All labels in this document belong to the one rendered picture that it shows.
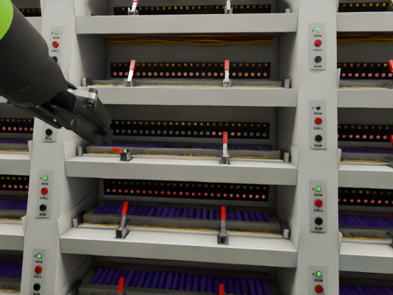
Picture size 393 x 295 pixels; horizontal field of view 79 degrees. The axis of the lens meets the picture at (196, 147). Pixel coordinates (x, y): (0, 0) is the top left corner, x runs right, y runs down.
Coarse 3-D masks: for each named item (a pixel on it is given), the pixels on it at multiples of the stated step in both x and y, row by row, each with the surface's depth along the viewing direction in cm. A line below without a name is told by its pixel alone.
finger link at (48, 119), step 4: (12, 104) 34; (20, 108) 36; (24, 108) 36; (28, 108) 36; (32, 108) 36; (28, 112) 37; (32, 112) 37; (36, 112) 37; (40, 112) 38; (36, 116) 38; (40, 116) 38; (44, 116) 39; (48, 116) 40; (44, 120) 39; (48, 120) 40; (52, 120) 40; (52, 124) 41; (56, 124) 41; (56, 128) 42; (60, 128) 43
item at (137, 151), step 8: (88, 152) 69; (96, 152) 69; (104, 152) 69; (112, 152) 69; (136, 152) 68; (144, 152) 68; (152, 152) 68; (160, 152) 68; (168, 152) 68; (176, 152) 68; (184, 152) 68; (192, 152) 67; (200, 152) 67; (208, 152) 67; (216, 152) 67; (232, 152) 67; (240, 152) 67; (248, 152) 66; (256, 152) 66; (264, 152) 66; (272, 152) 66; (280, 152) 66
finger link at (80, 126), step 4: (76, 120) 44; (76, 124) 44; (80, 124) 44; (84, 124) 46; (76, 128) 43; (80, 128) 44; (84, 128) 46; (88, 128) 47; (76, 132) 43; (80, 132) 44; (84, 132) 46; (88, 132) 47; (80, 136) 45; (84, 136) 46; (88, 136) 47; (92, 136) 49; (88, 140) 47; (92, 140) 49; (92, 144) 49
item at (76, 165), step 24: (72, 144) 66; (96, 144) 80; (288, 144) 66; (72, 168) 63; (96, 168) 63; (120, 168) 62; (144, 168) 62; (168, 168) 61; (192, 168) 61; (216, 168) 60; (240, 168) 60; (264, 168) 59; (288, 168) 59
